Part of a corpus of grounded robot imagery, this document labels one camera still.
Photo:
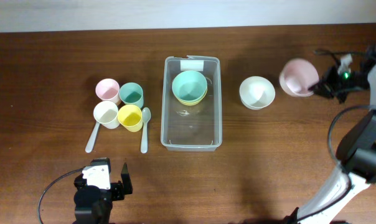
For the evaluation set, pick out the white plastic cup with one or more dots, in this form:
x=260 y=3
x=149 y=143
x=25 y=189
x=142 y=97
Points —
x=106 y=113

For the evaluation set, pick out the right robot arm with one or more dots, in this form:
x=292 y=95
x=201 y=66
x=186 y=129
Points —
x=355 y=156

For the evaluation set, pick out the yellow plastic bowl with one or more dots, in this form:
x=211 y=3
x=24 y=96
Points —
x=197 y=101

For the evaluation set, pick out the clear plastic container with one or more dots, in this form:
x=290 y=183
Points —
x=197 y=127

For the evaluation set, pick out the pink plastic cup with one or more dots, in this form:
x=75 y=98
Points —
x=108 y=90

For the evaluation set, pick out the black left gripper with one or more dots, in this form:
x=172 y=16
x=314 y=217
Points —
x=116 y=186

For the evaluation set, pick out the white plastic bowl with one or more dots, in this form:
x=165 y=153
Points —
x=256 y=92

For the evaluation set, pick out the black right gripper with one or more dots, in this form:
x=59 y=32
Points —
x=324 y=86

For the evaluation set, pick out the pink plastic bowl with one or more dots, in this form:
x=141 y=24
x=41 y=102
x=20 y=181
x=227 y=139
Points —
x=297 y=76

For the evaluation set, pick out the yellow plastic cup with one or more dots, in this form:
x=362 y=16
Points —
x=130 y=117

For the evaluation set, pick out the teal plastic bowl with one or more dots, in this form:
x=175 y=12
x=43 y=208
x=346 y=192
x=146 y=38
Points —
x=189 y=86

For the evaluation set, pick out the pale plastic fork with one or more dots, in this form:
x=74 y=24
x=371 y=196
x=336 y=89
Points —
x=91 y=141

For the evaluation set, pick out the teal plastic cup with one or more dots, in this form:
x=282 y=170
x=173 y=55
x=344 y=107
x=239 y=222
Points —
x=132 y=94

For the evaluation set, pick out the pale plastic spoon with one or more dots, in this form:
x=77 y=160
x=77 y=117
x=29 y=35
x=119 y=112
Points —
x=146 y=113

